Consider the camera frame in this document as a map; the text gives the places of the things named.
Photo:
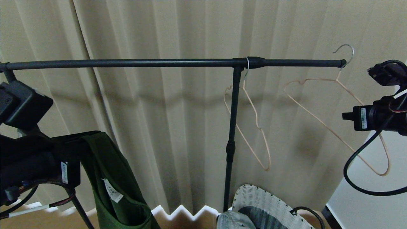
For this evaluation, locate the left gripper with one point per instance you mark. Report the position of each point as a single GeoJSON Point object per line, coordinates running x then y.
{"type": "Point", "coordinates": [28, 165]}

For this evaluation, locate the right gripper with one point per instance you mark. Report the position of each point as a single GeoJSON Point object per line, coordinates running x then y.
{"type": "Point", "coordinates": [381, 117]}

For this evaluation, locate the pink clothes hanger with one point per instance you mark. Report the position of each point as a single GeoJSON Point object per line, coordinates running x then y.
{"type": "Point", "coordinates": [352, 54]}
{"type": "Point", "coordinates": [269, 157]}

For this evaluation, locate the green long-sleeved shirt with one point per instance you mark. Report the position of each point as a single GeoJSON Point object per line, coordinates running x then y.
{"type": "Point", "coordinates": [117, 178]}

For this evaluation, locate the pale grey shorts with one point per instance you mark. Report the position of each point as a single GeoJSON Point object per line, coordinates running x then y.
{"type": "Point", "coordinates": [235, 221]}

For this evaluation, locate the white laundry basket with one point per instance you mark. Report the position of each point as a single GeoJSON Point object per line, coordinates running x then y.
{"type": "Point", "coordinates": [270, 197]}

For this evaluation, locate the black clothes rack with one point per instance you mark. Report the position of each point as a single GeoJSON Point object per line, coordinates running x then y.
{"type": "Point", "coordinates": [127, 63]}

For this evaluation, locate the beige curtain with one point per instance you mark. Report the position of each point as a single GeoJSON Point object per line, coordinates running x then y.
{"type": "Point", "coordinates": [159, 127]}

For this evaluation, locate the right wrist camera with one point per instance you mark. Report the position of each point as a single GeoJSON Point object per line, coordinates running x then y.
{"type": "Point", "coordinates": [384, 73]}

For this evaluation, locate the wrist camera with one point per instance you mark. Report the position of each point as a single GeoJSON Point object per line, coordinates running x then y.
{"type": "Point", "coordinates": [384, 73]}
{"type": "Point", "coordinates": [28, 101]}

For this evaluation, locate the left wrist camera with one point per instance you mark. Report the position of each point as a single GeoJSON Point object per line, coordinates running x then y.
{"type": "Point", "coordinates": [28, 101]}

